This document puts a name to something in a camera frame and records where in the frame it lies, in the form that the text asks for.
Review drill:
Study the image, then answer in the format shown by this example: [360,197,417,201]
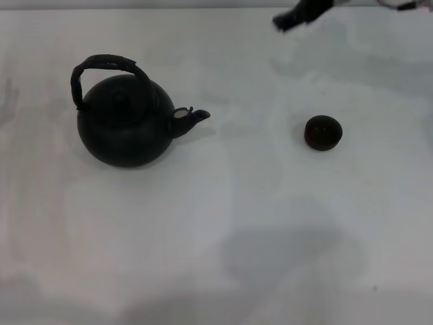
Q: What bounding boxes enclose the dark brown teacup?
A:
[304,114,343,151]

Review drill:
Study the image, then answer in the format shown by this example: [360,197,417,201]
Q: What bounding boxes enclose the black round teapot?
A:
[70,53,211,168]

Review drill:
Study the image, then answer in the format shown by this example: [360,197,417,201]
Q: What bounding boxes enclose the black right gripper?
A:
[273,0,335,33]

